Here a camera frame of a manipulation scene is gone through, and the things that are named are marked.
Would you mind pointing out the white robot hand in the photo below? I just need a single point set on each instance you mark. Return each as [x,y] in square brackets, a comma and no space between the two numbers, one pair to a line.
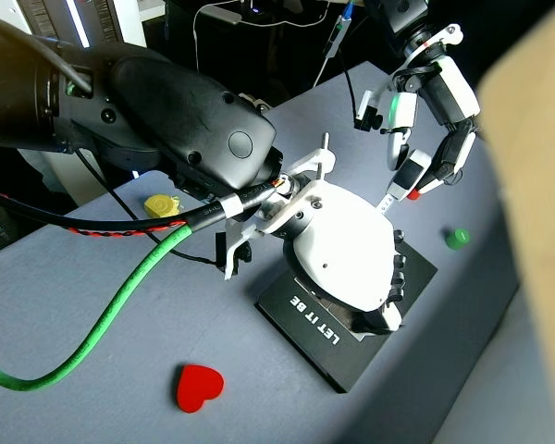
[458,92]
[347,250]

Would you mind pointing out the grey black tape measure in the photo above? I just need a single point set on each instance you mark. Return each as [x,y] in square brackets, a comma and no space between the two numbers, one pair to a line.
[409,173]

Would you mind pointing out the black Let It Be album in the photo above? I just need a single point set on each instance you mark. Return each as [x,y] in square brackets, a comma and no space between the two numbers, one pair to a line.
[314,342]

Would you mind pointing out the red cylinder block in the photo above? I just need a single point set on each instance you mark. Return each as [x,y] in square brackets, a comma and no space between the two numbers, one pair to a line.
[413,195]

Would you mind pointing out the green cylinder block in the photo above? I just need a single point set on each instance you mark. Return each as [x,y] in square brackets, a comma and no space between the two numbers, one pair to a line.
[458,238]

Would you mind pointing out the beige wooden board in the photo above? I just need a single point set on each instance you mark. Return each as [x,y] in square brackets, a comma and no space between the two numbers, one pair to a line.
[536,185]

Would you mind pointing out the yellow snail toy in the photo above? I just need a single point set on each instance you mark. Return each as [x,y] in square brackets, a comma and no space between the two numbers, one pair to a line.
[159,205]

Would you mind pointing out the red heart block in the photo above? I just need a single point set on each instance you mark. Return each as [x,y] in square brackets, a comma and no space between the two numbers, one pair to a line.
[196,388]

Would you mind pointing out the grey flat box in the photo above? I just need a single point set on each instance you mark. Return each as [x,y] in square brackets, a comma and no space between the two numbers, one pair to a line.
[222,16]

